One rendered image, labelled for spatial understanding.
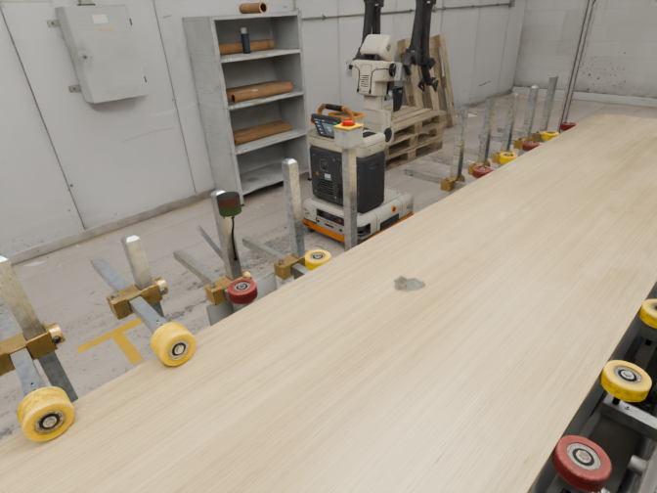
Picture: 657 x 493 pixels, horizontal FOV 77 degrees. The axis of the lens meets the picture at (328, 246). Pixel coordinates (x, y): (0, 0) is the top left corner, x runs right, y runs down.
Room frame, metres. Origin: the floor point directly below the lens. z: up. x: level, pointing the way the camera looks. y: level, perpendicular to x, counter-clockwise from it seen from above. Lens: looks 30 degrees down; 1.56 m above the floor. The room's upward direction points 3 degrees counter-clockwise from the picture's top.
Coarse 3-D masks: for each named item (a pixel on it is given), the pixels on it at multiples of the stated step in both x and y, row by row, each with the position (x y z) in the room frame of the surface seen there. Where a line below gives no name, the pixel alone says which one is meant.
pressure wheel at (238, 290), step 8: (240, 280) 0.98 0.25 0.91; (248, 280) 0.98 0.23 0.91; (232, 288) 0.94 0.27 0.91; (240, 288) 0.94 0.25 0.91; (248, 288) 0.94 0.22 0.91; (256, 288) 0.95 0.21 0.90; (232, 296) 0.92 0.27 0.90; (240, 296) 0.91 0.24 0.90; (248, 296) 0.92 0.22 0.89; (256, 296) 0.94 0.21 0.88
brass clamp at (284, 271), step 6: (306, 252) 1.24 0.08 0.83; (282, 258) 1.21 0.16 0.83; (288, 258) 1.20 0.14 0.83; (294, 258) 1.20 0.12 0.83; (300, 258) 1.20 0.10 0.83; (276, 264) 1.17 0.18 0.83; (288, 264) 1.17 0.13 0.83; (276, 270) 1.18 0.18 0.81; (282, 270) 1.15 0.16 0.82; (288, 270) 1.16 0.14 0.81; (282, 276) 1.15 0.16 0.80; (288, 276) 1.16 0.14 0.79
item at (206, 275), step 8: (176, 256) 1.23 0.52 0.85; (184, 256) 1.21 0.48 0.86; (184, 264) 1.19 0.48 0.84; (192, 264) 1.16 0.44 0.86; (200, 264) 1.15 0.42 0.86; (192, 272) 1.15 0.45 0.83; (200, 272) 1.11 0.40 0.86; (208, 272) 1.10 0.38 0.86; (208, 280) 1.07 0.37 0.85; (240, 304) 0.94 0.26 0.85; (248, 304) 0.94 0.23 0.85
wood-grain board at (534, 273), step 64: (576, 128) 2.34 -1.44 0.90; (640, 128) 2.27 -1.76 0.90; (512, 192) 1.50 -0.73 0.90; (576, 192) 1.47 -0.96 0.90; (640, 192) 1.44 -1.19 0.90; (384, 256) 1.07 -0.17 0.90; (448, 256) 1.05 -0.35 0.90; (512, 256) 1.03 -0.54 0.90; (576, 256) 1.02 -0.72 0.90; (640, 256) 1.00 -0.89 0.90; (256, 320) 0.81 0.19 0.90; (320, 320) 0.79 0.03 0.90; (384, 320) 0.78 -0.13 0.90; (448, 320) 0.77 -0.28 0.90; (512, 320) 0.76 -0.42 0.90; (576, 320) 0.74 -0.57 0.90; (128, 384) 0.62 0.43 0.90; (192, 384) 0.61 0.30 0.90; (256, 384) 0.60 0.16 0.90; (320, 384) 0.59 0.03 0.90; (384, 384) 0.58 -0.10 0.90; (448, 384) 0.58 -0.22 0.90; (512, 384) 0.57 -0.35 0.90; (576, 384) 0.56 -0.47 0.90; (0, 448) 0.49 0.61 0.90; (64, 448) 0.48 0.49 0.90; (128, 448) 0.47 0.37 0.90; (192, 448) 0.47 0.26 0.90; (256, 448) 0.46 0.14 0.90; (320, 448) 0.45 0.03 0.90; (384, 448) 0.45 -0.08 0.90; (448, 448) 0.44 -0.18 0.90; (512, 448) 0.43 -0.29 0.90
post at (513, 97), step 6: (510, 96) 2.23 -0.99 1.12; (516, 96) 2.22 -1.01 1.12; (510, 102) 2.23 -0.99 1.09; (516, 102) 2.23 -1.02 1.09; (510, 108) 2.22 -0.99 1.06; (510, 114) 2.22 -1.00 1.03; (510, 120) 2.22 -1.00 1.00; (504, 126) 2.24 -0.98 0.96; (510, 126) 2.21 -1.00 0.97; (504, 132) 2.23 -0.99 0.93; (510, 132) 2.22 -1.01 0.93; (504, 138) 2.23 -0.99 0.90; (510, 138) 2.23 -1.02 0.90; (504, 144) 2.22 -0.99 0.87; (504, 150) 2.22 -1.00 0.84
